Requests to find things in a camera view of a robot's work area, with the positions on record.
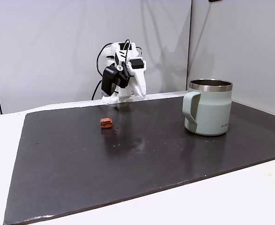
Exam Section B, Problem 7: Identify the small red-brown cube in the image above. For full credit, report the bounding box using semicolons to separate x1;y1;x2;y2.
100;117;113;129

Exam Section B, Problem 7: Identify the sage green steel-rimmed mug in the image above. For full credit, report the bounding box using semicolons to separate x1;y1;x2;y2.
182;79;234;137

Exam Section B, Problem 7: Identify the dark brown table mat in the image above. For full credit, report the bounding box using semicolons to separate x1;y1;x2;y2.
3;94;275;225

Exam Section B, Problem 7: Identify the black gripper-mounted camera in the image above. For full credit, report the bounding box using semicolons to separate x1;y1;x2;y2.
101;62;130;97

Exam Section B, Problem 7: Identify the black camera cable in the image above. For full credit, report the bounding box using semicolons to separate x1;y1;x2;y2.
96;43;115;76

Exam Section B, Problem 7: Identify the black base cable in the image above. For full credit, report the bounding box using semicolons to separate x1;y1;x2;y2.
91;80;103;101

